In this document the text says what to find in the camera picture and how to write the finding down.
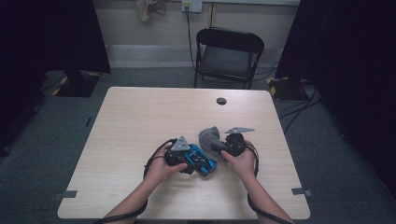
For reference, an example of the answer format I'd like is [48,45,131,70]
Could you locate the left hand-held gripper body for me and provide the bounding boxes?
[163,135,191,167]

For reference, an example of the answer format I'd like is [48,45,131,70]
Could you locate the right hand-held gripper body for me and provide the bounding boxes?
[224,126,256,158]

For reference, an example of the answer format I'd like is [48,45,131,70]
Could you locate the thin dark wall cable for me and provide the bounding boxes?
[208,2,217,28]

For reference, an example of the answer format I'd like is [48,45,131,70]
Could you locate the grey tape strip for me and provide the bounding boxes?
[52,189,78,202]
[291,187,313,198]

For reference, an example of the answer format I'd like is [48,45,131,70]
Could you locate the white wall socket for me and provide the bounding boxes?
[181,0,204,13]

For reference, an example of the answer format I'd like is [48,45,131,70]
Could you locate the blue toy car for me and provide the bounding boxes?
[184,143,219,177]

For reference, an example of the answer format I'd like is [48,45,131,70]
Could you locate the beige hanging cloth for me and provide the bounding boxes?
[134,0,167,22]

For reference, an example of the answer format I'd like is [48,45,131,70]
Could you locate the black floor cables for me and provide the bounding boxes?
[277,83,325,135]

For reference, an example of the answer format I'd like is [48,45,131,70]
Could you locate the person's right hand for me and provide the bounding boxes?
[221,140,258,182]

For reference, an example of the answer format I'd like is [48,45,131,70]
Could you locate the black stand base yellow tape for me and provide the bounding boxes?
[266,76,310,101]
[51,69,102,98]

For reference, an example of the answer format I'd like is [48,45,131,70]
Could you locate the black curtain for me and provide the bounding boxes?
[0,0,112,152]
[275,0,396,200]

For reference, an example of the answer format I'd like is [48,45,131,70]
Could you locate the right hand-held gripper black cable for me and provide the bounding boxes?
[247,144,293,224]

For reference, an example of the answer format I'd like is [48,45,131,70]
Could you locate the black folding chair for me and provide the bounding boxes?
[193,26,265,91]

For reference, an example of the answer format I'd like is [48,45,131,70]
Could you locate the grey terry cloth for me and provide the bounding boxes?
[198,125,230,155]

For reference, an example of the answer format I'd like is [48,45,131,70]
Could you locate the black wall socket cable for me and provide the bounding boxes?
[185,6,198,72]

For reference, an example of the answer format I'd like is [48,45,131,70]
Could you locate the person's left hand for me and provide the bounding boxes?
[145,143,189,188]

